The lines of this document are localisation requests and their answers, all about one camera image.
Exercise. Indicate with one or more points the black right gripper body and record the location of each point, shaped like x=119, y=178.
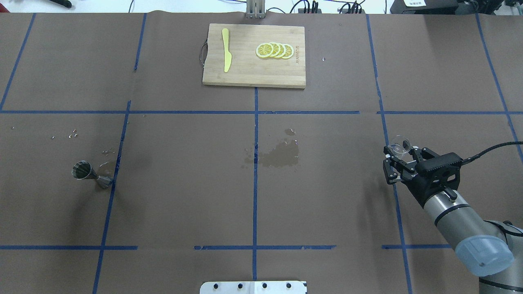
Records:
x=413, y=187

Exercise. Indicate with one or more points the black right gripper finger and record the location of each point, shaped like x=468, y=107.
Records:
x=392, y=174
x=422, y=154

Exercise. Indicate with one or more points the clear glass shaker cup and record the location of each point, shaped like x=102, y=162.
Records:
x=400, y=146

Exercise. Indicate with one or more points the steel jigger measuring cup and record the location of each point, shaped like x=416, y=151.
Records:
x=84, y=170

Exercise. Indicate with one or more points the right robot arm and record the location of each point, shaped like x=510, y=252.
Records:
x=490, y=250

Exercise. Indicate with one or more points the lemon slice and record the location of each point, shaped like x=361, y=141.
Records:
x=276, y=49
x=288, y=51
x=282, y=50
x=264, y=50

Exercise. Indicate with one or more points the wooden cutting board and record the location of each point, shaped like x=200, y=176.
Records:
x=247, y=69

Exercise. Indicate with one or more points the yellow plastic knife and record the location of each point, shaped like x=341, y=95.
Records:
x=225, y=33

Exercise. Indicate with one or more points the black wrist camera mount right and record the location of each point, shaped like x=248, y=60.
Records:
x=434, y=175

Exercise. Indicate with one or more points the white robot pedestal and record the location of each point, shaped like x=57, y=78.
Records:
x=254, y=287

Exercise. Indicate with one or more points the aluminium frame post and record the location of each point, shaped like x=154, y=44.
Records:
x=255, y=9

